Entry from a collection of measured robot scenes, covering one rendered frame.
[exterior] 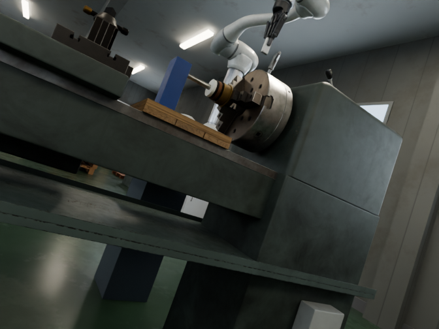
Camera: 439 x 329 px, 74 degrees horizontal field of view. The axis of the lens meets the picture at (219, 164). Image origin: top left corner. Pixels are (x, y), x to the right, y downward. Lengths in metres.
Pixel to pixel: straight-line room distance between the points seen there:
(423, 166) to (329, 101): 2.55
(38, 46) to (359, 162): 1.16
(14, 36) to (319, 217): 1.08
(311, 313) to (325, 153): 0.60
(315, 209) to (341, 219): 0.16
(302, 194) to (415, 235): 2.45
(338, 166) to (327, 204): 0.16
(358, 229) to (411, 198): 2.20
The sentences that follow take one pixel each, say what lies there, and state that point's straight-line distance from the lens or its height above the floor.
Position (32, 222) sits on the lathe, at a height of 0.53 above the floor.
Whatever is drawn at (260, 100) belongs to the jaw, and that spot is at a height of 1.09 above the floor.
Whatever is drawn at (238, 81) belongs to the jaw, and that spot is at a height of 1.17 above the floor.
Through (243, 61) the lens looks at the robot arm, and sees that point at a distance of 1.89.
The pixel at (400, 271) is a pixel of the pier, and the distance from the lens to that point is 3.50.
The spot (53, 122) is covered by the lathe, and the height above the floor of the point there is 0.75.
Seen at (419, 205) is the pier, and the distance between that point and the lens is 3.54.
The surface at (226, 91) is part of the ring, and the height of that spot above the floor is 1.08.
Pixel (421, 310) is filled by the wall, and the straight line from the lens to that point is 3.62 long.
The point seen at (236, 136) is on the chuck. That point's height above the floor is 0.95.
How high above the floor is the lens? 0.74
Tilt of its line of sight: 4 degrees up
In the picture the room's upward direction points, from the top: 20 degrees clockwise
